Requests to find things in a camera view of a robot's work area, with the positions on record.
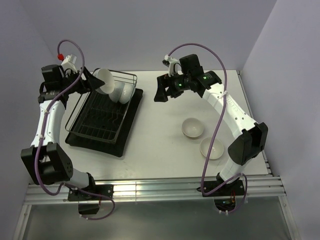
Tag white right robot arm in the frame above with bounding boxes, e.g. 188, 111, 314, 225
154, 54, 268, 195

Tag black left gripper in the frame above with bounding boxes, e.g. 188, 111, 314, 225
60, 66, 105, 95

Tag black drip tray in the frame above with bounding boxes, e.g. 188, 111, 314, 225
65, 88, 144, 158

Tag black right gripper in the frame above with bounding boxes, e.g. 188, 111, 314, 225
154, 70, 192, 102

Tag cream bowl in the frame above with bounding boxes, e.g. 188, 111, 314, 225
181, 117, 205, 139

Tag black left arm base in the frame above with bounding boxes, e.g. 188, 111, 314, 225
67, 184, 114, 217

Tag aluminium front rail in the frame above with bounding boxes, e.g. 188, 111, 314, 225
23, 175, 287, 205

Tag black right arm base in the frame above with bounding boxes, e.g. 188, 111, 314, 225
202, 178, 247, 212

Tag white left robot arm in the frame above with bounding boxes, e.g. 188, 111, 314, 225
20, 64, 105, 200

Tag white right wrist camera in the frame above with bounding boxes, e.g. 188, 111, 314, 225
162, 54, 179, 77

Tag black wire dish rack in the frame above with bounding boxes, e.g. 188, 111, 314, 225
64, 67, 138, 144

